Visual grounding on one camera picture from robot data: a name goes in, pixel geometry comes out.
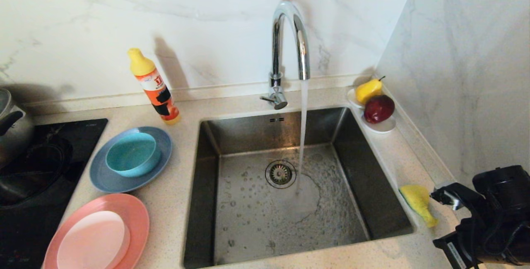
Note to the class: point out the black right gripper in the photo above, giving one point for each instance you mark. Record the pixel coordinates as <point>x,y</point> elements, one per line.
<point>505,244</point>

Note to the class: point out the yellow green sponge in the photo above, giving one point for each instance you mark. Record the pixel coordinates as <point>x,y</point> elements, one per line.
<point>417,198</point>

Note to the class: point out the chrome gooseneck faucet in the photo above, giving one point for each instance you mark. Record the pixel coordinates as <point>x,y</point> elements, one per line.
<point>275,45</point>

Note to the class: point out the dish soap bottle yellow cap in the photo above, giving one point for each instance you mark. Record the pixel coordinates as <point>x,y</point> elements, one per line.
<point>159,95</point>

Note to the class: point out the teal bowl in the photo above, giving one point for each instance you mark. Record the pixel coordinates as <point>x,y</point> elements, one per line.
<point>132,155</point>

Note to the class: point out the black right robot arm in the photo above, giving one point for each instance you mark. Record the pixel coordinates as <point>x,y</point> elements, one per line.
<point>505,186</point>

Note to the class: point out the stainless steel sink basin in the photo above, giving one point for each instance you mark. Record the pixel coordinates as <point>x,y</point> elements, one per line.
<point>248,236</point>

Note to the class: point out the small white fruit dish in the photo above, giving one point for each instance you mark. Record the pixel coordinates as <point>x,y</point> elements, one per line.
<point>383,128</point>

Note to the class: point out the dark red apple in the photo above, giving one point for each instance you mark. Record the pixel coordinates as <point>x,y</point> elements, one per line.
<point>379,109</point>

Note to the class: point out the yellow pear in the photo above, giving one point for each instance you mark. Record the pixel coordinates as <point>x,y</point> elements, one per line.
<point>368,90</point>

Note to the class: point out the round metal drain strainer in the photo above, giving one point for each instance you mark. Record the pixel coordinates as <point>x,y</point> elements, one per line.
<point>280,174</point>

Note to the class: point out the blue plate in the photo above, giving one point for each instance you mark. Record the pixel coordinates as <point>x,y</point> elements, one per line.
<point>102,178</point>

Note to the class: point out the small light pink plate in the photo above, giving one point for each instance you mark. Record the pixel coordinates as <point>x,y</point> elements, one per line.
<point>92,242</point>

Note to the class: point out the black glass cooktop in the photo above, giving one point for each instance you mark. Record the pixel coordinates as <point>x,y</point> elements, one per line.
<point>25,231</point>

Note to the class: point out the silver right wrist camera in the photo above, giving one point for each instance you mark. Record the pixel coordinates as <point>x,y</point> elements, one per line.
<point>449,196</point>

